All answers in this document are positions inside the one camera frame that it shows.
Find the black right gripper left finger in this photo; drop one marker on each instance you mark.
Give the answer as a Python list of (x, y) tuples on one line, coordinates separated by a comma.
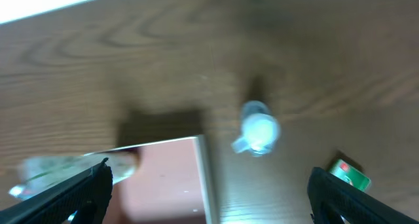
[(86, 196)]

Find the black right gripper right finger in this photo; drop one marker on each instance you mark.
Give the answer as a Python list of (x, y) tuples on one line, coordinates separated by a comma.
[(333, 202)]

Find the green white soap box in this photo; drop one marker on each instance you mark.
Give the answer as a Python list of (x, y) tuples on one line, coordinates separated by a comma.
[(349, 174)]

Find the white shampoo tube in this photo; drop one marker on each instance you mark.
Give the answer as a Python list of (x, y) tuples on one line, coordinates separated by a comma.
[(38, 174)]

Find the clear bottle white cap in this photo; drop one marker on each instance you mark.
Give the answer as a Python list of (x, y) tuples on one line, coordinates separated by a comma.
[(259, 130)]

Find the white box pink interior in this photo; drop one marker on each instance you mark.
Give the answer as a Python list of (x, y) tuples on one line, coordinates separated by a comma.
[(171, 184)]

